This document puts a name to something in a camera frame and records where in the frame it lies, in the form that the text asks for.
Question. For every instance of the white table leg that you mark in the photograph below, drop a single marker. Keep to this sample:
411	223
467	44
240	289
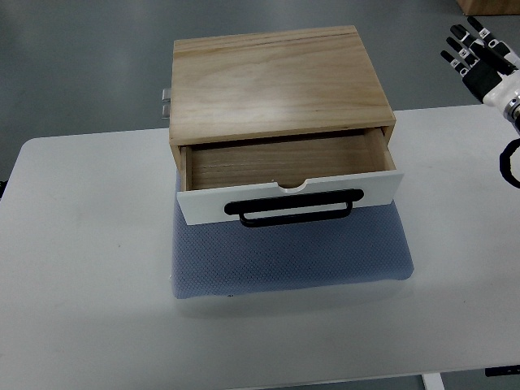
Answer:
433	381

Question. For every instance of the wooden drawer cabinet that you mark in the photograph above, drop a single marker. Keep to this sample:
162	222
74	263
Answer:
274	84

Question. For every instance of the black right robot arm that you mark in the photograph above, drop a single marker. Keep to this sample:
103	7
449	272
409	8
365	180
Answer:
505	164

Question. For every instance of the metal clamp behind cabinet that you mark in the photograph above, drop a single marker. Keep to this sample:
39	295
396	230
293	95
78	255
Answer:
166	103

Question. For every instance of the cardboard box corner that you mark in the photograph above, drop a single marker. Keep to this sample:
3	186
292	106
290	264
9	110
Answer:
489	7

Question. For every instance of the white drawer black handle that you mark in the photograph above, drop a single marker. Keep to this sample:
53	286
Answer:
271	180

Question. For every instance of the black bracket under table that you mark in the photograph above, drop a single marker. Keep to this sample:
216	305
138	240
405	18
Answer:
502	371

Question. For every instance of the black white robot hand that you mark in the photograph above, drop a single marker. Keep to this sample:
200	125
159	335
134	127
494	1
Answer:
487	66

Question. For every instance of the blue grey mesh cushion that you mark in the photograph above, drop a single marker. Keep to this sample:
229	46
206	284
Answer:
228	259

